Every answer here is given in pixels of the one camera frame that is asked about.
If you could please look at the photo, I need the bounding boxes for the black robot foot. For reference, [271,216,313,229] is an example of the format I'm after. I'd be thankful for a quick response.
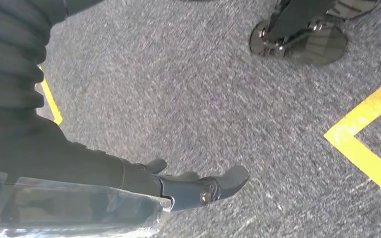
[249,0,381,66]

